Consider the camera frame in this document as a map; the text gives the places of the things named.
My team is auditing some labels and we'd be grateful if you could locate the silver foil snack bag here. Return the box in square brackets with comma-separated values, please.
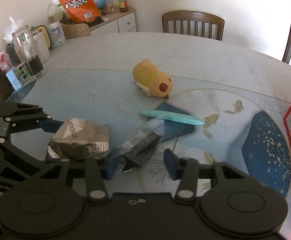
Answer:
[46, 118, 110, 160]

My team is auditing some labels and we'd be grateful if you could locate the black clear snack packet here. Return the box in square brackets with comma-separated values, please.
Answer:
[116, 118, 165, 173]

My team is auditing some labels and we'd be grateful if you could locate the rubiks cube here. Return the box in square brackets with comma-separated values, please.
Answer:
[5, 64, 31, 90]

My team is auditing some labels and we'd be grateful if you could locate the clear glass jar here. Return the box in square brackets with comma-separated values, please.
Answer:
[12, 24, 46, 80]

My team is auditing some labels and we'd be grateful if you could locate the white kettle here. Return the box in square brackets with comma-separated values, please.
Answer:
[32, 29, 50, 63]

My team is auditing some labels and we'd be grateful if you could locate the light blue printed mug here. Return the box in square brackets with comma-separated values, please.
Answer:
[46, 21, 66, 49]

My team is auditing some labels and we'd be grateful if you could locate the beige chair back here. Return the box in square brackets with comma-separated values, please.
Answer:
[61, 23, 91, 40]

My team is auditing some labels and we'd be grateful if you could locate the teal silicone stick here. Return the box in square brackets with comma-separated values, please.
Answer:
[139, 109, 205, 126]

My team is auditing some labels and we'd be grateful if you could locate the orange snack bag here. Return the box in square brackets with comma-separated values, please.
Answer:
[58, 0, 103, 27]

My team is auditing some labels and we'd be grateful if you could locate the orange capybara plush toy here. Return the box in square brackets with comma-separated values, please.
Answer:
[132, 59, 173, 99]

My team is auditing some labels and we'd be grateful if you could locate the blue globe toy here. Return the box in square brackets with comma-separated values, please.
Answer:
[93, 0, 107, 9]

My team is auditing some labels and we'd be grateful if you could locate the white drawer cabinet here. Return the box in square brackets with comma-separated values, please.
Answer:
[90, 7, 137, 35]

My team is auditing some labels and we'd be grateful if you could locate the red lid jar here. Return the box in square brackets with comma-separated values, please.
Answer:
[118, 0, 129, 12]

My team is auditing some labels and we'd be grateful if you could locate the brown wooden chair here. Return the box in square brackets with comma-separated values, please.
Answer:
[161, 10, 225, 41]

